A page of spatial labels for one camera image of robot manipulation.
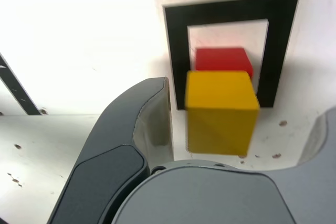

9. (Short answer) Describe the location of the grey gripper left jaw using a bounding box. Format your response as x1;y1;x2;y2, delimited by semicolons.
48;77;174;224

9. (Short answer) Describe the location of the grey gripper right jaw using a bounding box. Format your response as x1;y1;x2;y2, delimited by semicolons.
112;105;336;224

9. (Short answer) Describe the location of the yellow cube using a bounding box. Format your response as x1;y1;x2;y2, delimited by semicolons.
185;70;261;156

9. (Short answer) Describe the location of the red cube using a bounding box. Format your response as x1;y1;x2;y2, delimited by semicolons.
195;47;255;80

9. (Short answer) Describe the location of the black tape square outline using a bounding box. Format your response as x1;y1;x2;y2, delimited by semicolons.
162;0;300;111

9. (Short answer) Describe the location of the black tape strip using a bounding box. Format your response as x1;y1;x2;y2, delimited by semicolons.
0;52;43;116

